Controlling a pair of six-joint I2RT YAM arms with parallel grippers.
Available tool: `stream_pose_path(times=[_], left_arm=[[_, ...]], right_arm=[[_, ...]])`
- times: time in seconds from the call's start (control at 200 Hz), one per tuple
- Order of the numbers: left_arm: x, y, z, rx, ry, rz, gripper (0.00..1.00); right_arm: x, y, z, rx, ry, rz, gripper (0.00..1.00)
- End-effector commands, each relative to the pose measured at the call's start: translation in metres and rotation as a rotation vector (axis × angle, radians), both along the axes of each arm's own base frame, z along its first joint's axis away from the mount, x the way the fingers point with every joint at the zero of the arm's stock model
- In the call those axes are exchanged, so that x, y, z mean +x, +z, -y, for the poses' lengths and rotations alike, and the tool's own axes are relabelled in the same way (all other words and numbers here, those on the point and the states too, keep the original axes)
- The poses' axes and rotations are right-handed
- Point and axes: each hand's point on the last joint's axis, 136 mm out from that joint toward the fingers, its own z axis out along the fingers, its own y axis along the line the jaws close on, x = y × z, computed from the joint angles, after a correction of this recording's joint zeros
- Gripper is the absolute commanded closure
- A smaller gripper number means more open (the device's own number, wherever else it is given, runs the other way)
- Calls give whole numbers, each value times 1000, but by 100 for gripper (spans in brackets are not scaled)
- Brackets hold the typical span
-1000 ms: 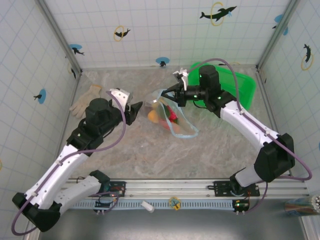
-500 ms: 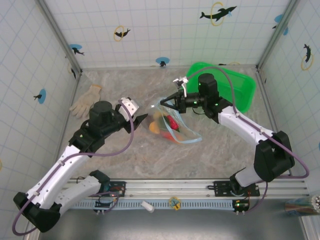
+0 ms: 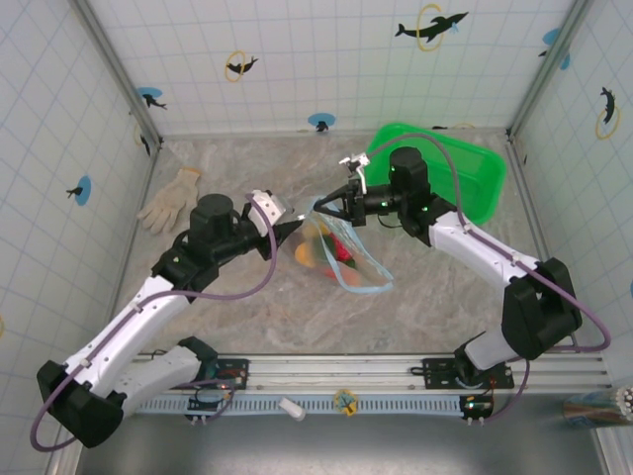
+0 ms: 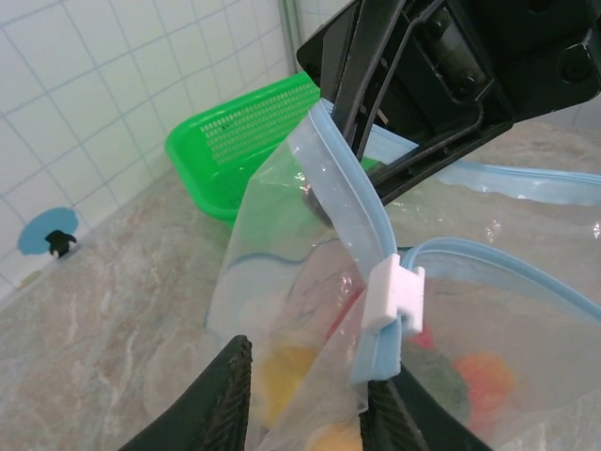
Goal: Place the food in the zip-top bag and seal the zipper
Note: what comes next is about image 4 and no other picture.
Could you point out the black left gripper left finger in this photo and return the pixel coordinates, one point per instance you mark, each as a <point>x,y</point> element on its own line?
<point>225,390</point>

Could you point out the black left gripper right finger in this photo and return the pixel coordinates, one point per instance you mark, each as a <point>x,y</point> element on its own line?
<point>399,413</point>

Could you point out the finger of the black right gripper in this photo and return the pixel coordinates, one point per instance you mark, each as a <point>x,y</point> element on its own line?
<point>347,56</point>
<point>436,155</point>

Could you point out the green toy fruit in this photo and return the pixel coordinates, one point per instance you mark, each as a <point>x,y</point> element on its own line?
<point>441,380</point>

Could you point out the yellow toy lemon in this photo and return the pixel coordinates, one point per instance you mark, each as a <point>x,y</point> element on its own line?
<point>286,371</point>

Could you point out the orange yellow toy fruit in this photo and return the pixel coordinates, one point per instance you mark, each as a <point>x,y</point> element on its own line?
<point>335,439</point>

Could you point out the red toy fruit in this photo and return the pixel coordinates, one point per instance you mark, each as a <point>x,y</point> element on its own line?
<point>422,337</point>

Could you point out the red orange toy mango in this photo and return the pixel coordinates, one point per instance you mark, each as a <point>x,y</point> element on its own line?
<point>486,378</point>

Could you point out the white zipper slider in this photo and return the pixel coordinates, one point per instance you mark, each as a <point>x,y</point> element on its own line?
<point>389,291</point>

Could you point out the clear zip-top bag blue zipper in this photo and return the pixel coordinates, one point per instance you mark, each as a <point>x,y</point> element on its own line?
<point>282,263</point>

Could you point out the green perforated plastic basket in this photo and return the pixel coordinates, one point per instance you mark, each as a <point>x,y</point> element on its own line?
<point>197,155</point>

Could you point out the blue circle penguin sticker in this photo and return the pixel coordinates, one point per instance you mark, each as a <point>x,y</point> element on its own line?
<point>47,230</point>

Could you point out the aluminium corner post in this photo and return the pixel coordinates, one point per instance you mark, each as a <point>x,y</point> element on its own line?
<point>289,33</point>

